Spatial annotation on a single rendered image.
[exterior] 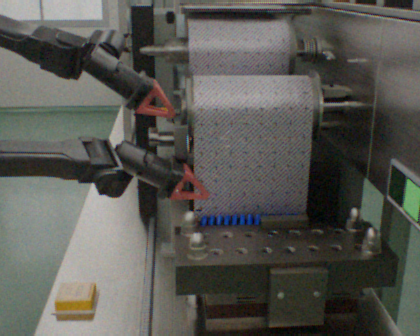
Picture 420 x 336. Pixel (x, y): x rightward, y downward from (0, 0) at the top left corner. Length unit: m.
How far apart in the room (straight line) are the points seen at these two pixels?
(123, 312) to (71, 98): 5.86
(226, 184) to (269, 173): 0.09
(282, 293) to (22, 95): 6.17
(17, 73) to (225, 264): 6.10
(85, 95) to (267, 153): 5.79
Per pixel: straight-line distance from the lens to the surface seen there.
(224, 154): 1.06
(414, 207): 0.85
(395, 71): 0.93
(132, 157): 1.04
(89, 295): 1.07
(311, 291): 0.97
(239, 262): 0.95
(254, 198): 1.11
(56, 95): 6.85
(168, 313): 1.05
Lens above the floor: 1.49
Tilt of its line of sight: 19 degrees down
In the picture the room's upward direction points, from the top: straight up
